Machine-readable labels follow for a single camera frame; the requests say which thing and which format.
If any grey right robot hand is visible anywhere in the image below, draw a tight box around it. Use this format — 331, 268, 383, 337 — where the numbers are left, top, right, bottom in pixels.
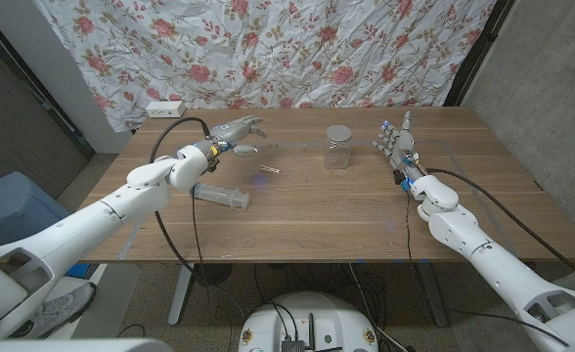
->
372, 110, 428, 186

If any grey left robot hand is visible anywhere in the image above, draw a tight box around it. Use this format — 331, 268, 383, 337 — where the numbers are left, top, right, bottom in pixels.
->
197, 114, 268, 162

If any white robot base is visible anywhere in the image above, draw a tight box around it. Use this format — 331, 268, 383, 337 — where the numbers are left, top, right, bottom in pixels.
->
238, 291, 379, 352

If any clear jar with silver lid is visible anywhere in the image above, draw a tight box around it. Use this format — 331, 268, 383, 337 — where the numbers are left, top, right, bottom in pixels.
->
324, 124, 354, 170

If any clear plastic syringe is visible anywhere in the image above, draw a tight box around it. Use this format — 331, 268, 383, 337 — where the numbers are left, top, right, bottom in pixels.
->
189, 182, 251, 211

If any white power strip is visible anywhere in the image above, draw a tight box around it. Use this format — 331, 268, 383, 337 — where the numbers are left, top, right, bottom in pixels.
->
145, 100, 187, 119

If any floral print backdrop sheet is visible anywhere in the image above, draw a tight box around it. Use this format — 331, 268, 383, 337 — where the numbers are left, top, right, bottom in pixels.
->
32, 0, 498, 133

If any black backdrop stand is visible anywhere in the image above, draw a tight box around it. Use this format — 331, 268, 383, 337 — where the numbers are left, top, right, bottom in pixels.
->
443, 0, 516, 108

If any black round floor fan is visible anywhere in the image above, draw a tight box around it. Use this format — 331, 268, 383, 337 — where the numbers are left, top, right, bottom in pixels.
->
193, 262, 234, 287

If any white table leg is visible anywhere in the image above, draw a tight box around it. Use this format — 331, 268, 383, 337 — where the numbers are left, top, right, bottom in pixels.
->
167, 262, 196, 327
417, 262, 450, 328

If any white and blue floor device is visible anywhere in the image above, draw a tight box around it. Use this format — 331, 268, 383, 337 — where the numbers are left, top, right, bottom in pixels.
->
65, 262, 93, 280

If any blue storage bin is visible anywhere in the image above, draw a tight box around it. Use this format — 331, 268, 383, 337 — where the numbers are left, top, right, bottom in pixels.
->
0, 170, 72, 248

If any grey sneaker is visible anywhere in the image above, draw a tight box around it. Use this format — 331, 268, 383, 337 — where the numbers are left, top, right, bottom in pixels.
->
11, 282, 97, 339

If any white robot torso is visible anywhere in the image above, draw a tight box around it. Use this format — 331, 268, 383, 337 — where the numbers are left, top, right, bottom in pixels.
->
0, 337, 174, 352

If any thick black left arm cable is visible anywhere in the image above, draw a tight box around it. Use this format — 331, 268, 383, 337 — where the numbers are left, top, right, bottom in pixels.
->
149, 116, 220, 289

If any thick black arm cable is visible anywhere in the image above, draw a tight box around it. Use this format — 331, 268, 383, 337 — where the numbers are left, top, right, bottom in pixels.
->
426, 167, 575, 291
149, 116, 220, 289

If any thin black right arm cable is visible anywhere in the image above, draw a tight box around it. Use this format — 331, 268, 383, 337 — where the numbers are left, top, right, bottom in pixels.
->
404, 189, 571, 348

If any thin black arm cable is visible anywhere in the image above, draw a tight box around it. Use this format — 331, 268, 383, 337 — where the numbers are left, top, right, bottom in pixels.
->
190, 189, 213, 299
404, 189, 571, 348

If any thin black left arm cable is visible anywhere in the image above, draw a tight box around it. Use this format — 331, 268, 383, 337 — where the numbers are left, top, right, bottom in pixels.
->
190, 189, 213, 299

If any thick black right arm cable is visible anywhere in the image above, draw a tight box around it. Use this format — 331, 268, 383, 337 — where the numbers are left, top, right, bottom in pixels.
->
426, 167, 575, 291

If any white floor cable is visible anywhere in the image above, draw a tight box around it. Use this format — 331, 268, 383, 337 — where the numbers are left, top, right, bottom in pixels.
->
348, 262, 410, 352

